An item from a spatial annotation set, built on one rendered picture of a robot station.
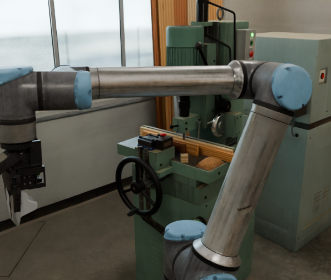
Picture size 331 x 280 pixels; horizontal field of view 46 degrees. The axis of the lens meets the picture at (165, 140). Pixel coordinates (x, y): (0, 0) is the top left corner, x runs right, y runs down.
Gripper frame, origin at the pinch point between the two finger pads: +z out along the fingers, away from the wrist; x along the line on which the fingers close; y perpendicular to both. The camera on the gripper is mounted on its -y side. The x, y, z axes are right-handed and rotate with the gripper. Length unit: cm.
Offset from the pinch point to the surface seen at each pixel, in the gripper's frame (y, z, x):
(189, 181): 88, 21, 37
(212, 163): 94, 11, 30
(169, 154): 85, 10, 49
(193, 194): 89, 27, 35
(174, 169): 86, 17, 46
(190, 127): 100, 0, 53
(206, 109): 109, -9, 52
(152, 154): 75, 9, 49
